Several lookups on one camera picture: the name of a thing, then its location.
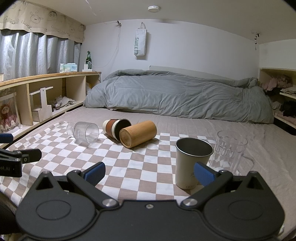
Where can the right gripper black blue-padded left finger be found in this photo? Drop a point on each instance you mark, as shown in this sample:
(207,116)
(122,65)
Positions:
(84,183)

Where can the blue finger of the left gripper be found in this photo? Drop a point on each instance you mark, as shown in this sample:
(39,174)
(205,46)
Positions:
(6,138)

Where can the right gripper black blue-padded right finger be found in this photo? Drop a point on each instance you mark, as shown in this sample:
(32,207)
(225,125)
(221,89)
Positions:
(213,182)

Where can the brown white ceramic cup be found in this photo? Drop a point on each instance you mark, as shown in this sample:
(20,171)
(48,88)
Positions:
(112,127)

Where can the bamboo wooden cup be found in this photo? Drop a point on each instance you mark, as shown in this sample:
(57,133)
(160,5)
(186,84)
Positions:
(137,134)

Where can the stuffed toy in bag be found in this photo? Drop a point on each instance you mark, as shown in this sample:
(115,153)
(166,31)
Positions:
(9,113)

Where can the clear glass mug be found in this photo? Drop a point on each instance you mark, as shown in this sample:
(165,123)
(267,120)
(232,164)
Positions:
(229,154)

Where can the cream metal tumbler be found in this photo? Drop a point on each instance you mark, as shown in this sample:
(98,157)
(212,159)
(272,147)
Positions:
(190,151)

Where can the wooden shelf unit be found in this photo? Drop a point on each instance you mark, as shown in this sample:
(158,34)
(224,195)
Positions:
(70,84)

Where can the wooden tool caddy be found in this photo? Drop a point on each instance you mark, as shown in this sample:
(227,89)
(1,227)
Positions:
(43,111)

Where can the clear ribbed glass lying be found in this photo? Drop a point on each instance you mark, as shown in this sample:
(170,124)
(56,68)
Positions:
(83,131)

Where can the brown white checkered cloth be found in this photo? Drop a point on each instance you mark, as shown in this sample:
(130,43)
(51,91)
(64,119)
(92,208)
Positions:
(146,172)

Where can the beige bed sheet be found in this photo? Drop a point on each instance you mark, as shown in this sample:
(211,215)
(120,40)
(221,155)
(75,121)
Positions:
(271,148)

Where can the crumpled grey cloth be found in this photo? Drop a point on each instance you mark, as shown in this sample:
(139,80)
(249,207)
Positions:
(61,101)

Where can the grey curtain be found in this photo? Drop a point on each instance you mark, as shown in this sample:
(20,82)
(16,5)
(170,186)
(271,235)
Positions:
(26,54)

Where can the grey duvet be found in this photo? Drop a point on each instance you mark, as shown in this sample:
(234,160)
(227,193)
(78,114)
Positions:
(173,94)

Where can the tissue box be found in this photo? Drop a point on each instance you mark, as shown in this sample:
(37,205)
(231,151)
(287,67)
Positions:
(68,67)

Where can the white power strip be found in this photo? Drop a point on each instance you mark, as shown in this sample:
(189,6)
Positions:
(86,69)

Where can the green glass bottle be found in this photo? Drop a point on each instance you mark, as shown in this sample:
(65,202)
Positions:
(89,60)

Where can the right wooden shelf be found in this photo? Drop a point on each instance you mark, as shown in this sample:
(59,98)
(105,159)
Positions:
(282,100)

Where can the pink folded clothes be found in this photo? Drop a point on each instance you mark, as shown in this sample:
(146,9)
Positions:
(282,81)

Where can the beige printed valance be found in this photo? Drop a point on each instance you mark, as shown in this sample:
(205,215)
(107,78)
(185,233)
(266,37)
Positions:
(23,15)

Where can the white hanging bag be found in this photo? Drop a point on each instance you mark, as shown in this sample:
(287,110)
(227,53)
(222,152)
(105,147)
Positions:
(140,41)

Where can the white smoke detector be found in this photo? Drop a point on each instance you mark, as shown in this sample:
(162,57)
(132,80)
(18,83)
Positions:
(153,9)

